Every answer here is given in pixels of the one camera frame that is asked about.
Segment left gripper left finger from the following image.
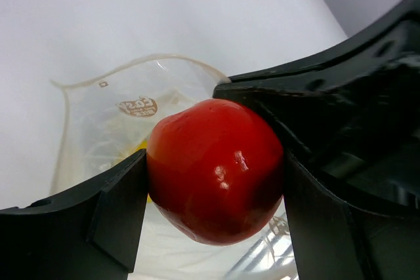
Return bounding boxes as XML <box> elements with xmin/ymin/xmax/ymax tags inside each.
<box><xmin>1</xmin><ymin>150</ymin><xmax>148</xmax><ymax>279</ymax></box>

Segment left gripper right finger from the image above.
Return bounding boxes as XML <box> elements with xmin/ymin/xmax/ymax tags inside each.
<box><xmin>283</xmin><ymin>153</ymin><xmax>419</xmax><ymax>279</ymax></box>

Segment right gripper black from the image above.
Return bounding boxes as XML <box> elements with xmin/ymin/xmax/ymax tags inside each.
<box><xmin>213</xmin><ymin>0</ymin><xmax>419</xmax><ymax>208</ymax></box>

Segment clear zip top bag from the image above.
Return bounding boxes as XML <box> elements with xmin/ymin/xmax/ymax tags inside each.
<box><xmin>51</xmin><ymin>54</ymin><xmax>298</xmax><ymax>279</ymax></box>

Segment fake red apple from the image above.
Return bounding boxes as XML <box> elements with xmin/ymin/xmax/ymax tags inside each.
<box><xmin>147</xmin><ymin>98</ymin><xmax>284</xmax><ymax>246</ymax></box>

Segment fake yellow lemon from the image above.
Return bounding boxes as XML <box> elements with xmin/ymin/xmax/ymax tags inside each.
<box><xmin>113</xmin><ymin>138</ymin><xmax>154</xmax><ymax>204</ymax></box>

